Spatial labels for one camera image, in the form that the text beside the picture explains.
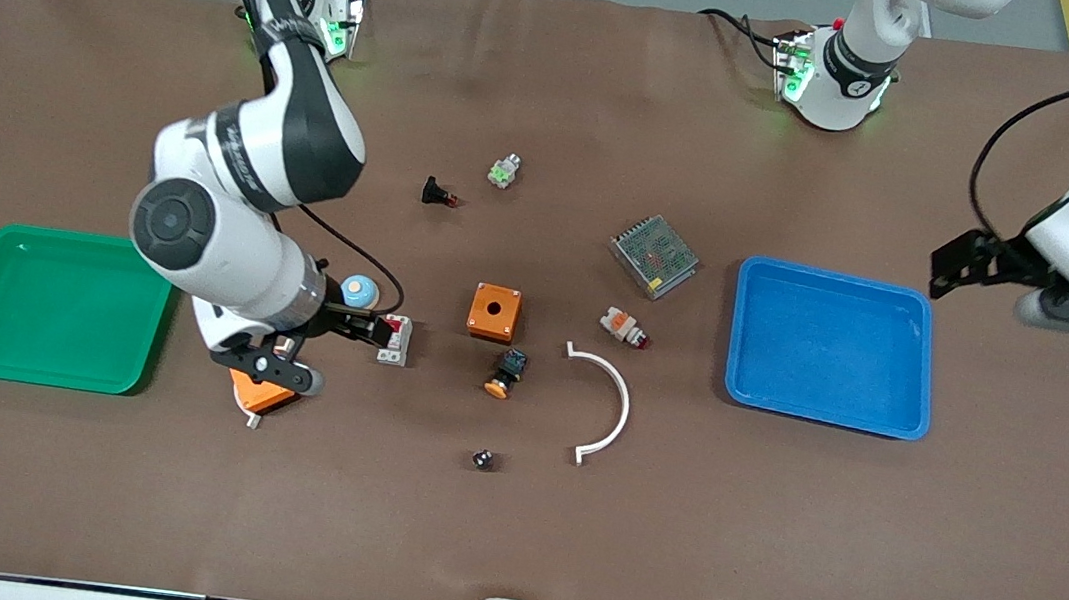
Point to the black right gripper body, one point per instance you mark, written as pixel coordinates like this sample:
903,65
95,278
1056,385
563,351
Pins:
337,320

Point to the white red circuit breaker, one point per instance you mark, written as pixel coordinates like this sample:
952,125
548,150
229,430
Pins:
398,350

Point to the small black round capacitor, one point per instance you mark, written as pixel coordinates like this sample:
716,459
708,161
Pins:
482,459

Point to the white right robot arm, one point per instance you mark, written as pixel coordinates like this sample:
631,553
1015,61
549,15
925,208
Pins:
228,255

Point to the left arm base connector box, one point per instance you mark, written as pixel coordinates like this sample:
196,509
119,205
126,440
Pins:
792,68

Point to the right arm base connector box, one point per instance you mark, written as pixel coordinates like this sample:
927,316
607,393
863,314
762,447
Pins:
343,22

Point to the blue round buzzer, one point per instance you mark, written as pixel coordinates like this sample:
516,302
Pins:
356,292

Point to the orange button box with hole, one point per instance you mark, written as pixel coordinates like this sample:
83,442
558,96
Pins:
504,323
262,397

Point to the orange cap push button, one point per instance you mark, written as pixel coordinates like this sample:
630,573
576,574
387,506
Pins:
506,374

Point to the blue plastic tray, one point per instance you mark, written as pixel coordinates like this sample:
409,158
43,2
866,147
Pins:
831,349

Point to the red cap white push button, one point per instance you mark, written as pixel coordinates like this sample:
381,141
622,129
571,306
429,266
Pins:
622,325

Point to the green plastic tray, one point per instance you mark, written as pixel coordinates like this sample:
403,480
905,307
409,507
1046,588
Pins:
61,306

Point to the metal mesh power supply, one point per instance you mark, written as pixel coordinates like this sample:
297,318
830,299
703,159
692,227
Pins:
653,255

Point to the brown table mat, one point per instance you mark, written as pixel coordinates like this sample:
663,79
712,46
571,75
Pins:
768,548

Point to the black switch with red tip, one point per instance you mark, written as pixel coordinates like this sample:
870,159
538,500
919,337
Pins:
436,192

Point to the green white indicator switch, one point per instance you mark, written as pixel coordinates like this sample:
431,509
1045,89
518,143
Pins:
504,171

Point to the large white curved bracket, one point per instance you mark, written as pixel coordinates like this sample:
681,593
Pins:
624,406

